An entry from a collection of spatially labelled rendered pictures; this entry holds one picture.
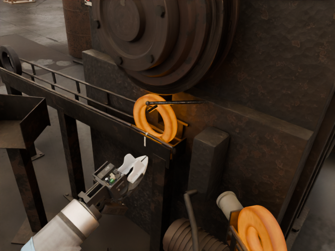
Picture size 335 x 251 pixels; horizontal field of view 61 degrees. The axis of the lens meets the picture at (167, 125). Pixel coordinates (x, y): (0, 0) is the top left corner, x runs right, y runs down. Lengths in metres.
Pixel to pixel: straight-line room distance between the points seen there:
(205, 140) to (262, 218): 0.29
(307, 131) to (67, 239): 0.66
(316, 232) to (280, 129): 1.09
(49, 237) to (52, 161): 1.41
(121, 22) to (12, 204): 1.35
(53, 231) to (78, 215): 0.06
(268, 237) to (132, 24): 0.59
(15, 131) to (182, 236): 0.79
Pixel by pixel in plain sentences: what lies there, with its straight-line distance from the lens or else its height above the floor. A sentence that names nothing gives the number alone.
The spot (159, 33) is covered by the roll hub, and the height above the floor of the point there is 1.10.
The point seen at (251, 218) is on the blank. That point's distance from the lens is 0.72.
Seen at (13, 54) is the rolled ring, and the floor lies 0.74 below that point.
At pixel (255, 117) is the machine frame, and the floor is 0.87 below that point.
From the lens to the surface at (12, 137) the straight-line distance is 1.29.
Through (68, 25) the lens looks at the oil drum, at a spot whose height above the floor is 0.39.
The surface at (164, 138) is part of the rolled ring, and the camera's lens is 0.98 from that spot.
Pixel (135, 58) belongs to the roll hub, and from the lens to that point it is 0.79.
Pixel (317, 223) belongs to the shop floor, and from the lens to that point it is 1.90.
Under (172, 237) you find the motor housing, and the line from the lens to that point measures 0.94.
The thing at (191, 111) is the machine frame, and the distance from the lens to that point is 0.96.
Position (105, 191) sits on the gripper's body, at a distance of 0.73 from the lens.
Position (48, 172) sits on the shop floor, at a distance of 2.01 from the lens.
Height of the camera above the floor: 1.28
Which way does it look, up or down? 32 degrees down
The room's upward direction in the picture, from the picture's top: 4 degrees clockwise
